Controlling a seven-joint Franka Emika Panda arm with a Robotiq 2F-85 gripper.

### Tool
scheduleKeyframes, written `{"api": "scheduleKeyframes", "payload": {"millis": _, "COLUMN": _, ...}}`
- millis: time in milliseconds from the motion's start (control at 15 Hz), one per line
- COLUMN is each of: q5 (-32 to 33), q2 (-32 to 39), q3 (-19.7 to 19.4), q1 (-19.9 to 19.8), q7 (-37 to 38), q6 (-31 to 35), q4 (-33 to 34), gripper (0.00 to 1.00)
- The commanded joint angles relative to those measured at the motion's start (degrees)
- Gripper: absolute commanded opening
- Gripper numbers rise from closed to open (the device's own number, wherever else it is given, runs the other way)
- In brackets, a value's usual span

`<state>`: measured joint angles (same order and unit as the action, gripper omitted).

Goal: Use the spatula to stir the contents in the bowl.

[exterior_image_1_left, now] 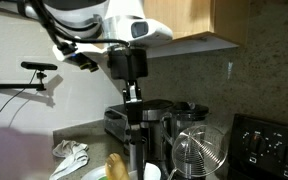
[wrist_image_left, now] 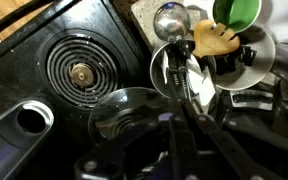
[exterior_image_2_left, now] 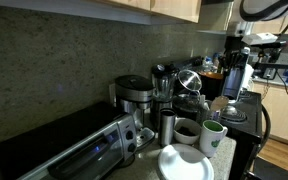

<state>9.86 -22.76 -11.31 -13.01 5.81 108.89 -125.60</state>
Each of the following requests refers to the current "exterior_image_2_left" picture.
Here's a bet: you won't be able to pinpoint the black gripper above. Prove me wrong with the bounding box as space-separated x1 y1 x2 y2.
218 34 249 74

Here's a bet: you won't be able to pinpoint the white spatula black handle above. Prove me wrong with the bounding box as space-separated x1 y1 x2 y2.
199 94 208 108

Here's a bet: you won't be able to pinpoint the wooden slotted spatula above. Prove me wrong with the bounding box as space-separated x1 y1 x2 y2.
210 95 230 112

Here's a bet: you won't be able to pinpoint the dark bowl contents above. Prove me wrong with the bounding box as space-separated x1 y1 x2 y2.
177 125 197 137

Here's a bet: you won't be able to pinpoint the white bowl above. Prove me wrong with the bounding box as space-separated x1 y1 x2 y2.
173 117 203 146

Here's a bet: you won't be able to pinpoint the clear plastic bottle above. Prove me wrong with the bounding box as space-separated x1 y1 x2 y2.
202 56 215 74

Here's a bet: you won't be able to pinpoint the black pot orange rim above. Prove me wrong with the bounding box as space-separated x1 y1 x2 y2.
198 71 226 101

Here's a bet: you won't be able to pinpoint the coil stove burner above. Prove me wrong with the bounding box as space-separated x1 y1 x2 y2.
221 106 248 125

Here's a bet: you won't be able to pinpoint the perforated steel utensil holder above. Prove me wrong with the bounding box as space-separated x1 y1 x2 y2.
203 109 222 124

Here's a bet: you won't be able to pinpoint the black electric stove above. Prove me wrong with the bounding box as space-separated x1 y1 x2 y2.
197 91 264 180

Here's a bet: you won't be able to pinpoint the glass carafe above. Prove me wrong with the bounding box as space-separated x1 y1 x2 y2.
172 91 202 122

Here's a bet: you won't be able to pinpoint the black glass blender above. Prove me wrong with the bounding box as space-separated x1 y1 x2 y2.
149 63 179 131

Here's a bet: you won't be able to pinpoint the wooden lower cabinets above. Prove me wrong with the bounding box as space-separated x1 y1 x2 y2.
252 81 288 146

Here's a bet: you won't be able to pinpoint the wooden upper cabinet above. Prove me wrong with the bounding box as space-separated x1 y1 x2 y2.
93 0 203 24

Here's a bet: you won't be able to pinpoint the white mug green inside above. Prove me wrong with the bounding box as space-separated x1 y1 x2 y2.
198 119 229 159

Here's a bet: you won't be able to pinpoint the steel travel mug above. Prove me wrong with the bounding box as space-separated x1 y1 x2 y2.
158 107 178 148

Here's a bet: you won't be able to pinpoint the steel coffee maker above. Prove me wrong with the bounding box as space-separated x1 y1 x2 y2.
113 74 156 149

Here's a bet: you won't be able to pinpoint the white plate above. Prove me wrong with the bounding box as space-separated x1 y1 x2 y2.
155 143 216 180

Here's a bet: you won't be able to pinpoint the silver black toaster oven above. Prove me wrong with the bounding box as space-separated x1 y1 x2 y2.
0 101 138 180

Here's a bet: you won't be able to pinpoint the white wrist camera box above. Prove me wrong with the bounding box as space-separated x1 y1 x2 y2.
241 32 279 46

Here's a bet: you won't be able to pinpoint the thick black hose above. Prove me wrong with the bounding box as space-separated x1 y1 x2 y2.
255 103 272 158

